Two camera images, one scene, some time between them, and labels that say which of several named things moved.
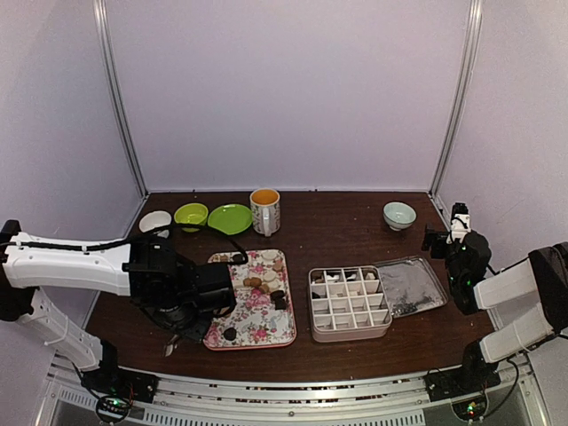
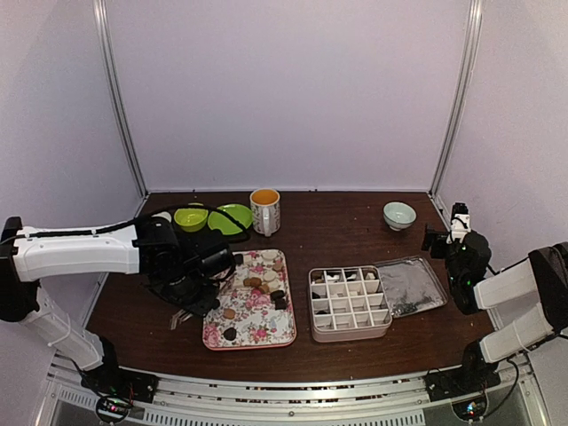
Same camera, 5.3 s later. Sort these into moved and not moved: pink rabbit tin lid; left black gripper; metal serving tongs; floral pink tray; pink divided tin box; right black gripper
Moved: metal serving tongs; left black gripper
Not moved: right black gripper; pink divided tin box; floral pink tray; pink rabbit tin lid
